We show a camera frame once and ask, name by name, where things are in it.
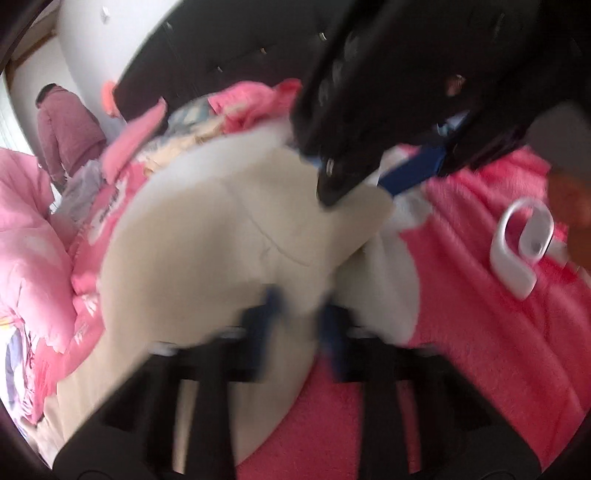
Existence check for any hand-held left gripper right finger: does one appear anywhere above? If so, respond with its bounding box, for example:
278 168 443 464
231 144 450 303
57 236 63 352
318 300 541 480

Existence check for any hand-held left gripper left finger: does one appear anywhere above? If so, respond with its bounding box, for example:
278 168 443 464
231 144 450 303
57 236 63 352
53 285 283 480

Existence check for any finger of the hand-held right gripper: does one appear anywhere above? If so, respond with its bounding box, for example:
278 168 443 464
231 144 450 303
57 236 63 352
376 106 555 197
291 18 467 208

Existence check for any cream jacket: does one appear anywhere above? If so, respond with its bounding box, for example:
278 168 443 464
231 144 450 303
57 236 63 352
41 124 435 480

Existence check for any pink garment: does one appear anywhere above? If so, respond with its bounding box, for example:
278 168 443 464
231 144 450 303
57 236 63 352
208 78 303 134

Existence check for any pink floral blanket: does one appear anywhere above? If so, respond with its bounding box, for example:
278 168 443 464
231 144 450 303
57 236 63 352
69 143 591 480

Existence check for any pink printed quilt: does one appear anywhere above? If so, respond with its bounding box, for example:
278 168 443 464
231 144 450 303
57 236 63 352
0 148 107 425

